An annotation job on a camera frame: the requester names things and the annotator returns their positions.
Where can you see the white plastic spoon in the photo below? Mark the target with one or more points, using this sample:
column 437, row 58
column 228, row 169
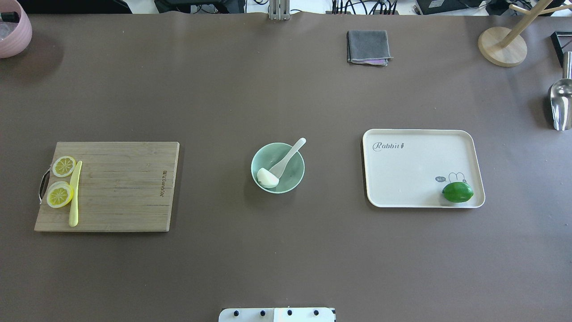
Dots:
column 278, row 169

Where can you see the white steamed bun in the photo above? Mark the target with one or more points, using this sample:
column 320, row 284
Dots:
column 266, row 179

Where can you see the mint green bowl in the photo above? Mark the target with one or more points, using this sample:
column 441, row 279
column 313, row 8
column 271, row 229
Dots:
column 271, row 154

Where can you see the pink bowl with ice cubes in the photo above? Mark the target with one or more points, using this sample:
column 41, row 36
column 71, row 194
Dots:
column 19, row 38

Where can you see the cream rabbit serving tray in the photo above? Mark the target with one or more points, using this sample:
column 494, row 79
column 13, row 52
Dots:
column 410, row 168

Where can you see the purple cloth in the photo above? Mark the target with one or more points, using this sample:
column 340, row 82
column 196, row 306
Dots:
column 371, row 62

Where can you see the folded grey cloth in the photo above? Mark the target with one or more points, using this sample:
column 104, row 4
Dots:
column 367, row 44

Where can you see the wooden cutting board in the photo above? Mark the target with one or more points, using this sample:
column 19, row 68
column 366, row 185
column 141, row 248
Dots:
column 124, row 186

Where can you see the green lime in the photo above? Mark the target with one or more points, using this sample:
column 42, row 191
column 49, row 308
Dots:
column 458, row 192

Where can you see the yellow plastic knife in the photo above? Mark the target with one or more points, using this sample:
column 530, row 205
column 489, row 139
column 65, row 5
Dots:
column 74, row 184

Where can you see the single lemon slice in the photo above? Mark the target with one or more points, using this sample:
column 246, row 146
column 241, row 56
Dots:
column 64, row 166

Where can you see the stacked lemon slices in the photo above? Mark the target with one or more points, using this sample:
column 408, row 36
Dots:
column 59, row 194

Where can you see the wooden stand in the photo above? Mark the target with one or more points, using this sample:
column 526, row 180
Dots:
column 505, row 47

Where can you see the metal scoop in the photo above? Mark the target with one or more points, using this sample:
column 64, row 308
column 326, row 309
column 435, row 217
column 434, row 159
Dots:
column 561, row 97

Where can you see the aluminium frame post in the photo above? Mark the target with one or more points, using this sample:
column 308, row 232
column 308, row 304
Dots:
column 279, row 10

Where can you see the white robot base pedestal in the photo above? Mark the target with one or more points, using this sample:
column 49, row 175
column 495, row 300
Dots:
column 278, row 314

